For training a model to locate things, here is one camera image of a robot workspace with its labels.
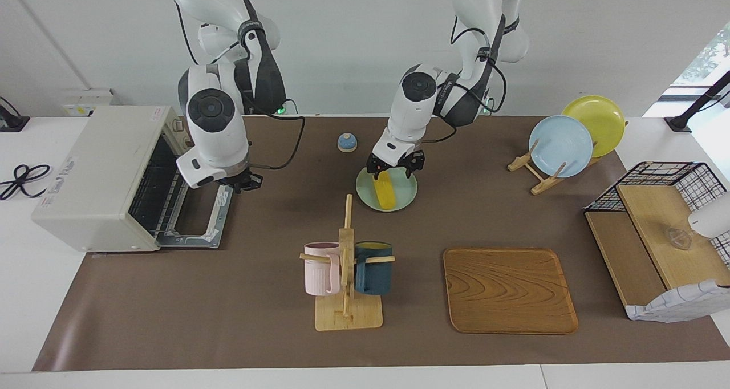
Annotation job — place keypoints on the white rounded device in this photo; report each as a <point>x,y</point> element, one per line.
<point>713,218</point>

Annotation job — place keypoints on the wooden plate rack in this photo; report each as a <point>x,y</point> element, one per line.
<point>544,185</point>

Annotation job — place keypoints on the small blue call bell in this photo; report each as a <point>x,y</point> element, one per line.
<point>347,144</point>

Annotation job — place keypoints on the beige toaster oven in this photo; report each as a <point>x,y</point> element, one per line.
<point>97,166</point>

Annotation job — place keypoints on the white checkered cloth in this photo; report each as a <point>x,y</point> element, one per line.
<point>678,306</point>

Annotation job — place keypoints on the wooden mug tree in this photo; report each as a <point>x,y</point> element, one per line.
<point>348,317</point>

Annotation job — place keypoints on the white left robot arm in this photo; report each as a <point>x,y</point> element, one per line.
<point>413,109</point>

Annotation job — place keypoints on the pink mug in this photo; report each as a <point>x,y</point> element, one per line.
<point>319,272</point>

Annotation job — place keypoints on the clear glass object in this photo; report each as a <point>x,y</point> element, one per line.
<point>678,238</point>

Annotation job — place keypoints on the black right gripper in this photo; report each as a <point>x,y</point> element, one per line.
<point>239,182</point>

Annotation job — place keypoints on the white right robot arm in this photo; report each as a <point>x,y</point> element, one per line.
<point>214,126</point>

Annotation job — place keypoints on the brown table mat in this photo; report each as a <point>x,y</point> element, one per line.
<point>228,298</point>

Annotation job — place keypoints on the dark blue mug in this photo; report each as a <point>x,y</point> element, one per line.
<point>376,275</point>

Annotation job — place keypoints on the yellow plate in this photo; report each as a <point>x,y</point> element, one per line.
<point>599,118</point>

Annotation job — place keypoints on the light green plate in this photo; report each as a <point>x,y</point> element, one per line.
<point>405,195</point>

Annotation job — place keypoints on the brown wooden tray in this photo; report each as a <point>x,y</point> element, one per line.
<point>507,292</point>

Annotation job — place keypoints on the light blue plate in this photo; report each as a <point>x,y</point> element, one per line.
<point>559,144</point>

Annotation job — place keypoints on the white power box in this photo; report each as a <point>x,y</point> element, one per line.
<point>85,109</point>

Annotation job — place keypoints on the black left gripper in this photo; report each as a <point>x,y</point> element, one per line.
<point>393,165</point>

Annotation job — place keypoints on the yellow corn cob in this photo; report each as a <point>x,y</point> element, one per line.
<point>386,195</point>

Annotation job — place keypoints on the black clamp mount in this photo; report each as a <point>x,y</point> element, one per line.
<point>11,124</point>

